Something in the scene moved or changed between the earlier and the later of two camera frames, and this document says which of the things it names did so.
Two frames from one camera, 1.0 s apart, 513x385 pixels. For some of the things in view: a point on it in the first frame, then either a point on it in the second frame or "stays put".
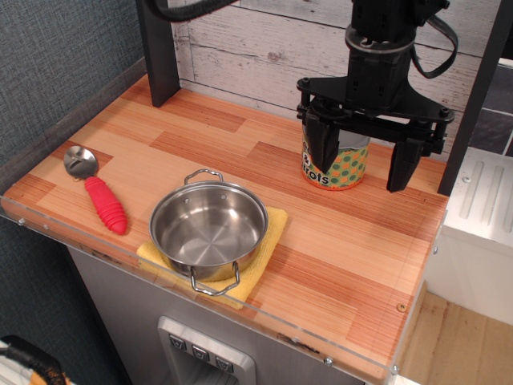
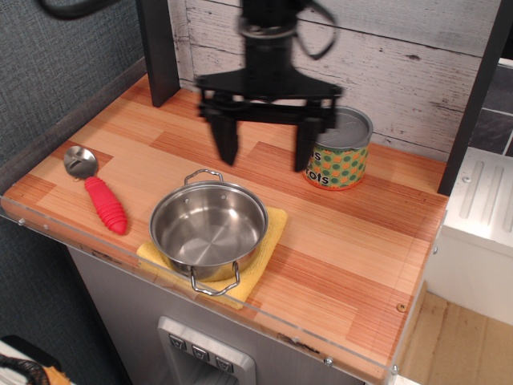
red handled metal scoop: [82, 163] stays put
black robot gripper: [376, 96] → [268, 84]
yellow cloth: [233, 289] stays put
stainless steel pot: [205, 227] stays put
